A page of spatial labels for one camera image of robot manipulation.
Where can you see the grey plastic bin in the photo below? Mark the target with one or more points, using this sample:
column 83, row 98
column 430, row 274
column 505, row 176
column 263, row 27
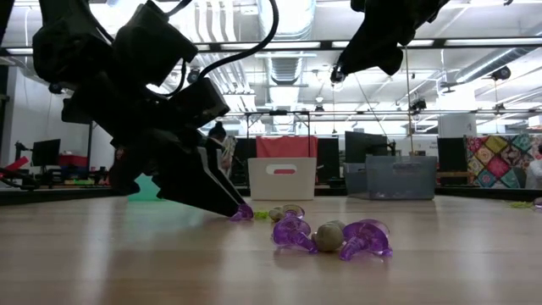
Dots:
column 402, row 186

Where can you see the orange red fabric panel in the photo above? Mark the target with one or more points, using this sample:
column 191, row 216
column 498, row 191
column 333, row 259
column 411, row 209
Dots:
column 288, row 147

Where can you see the colourful patchwork quilt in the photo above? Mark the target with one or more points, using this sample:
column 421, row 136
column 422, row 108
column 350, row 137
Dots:
column 491, row 161

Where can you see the person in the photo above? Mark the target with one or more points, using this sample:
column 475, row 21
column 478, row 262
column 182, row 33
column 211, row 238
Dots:
column 216, row 140
column 534, row 171

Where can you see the red plastic crate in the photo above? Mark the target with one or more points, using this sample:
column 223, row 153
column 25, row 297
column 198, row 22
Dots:
column 73, row 160

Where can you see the black hanging camera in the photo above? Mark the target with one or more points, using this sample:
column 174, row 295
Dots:
column 336, row 77
column 193, row 76
column 501, row 73
column 418, row 104

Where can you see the white plastic bin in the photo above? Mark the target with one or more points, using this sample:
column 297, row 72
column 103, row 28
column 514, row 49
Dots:
column 262, row 186

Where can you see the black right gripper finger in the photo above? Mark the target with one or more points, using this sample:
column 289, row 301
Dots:
column 360, row 59

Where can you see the teal plastic bin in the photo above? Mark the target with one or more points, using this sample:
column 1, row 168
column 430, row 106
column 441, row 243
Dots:
column 146, row 190

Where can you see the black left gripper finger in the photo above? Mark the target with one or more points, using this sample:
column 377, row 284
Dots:
column 217, row 173
column 190, row 190

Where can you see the thin hanging pole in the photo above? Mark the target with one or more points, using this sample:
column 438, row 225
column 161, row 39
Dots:
column 409, row 106

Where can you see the white leaf print cloth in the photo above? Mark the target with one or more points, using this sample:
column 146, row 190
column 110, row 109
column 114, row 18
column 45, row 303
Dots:
column 230, row 152

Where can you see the small beige plastic skull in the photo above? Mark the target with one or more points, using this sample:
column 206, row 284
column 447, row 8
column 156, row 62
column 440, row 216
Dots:
column 275, row 213
column 340, row 223
column 328, row 238

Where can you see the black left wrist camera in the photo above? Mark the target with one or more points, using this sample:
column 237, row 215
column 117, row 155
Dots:
column 199, row 103

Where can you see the black table frame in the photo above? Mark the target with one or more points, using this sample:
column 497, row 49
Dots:
column 487, row 192

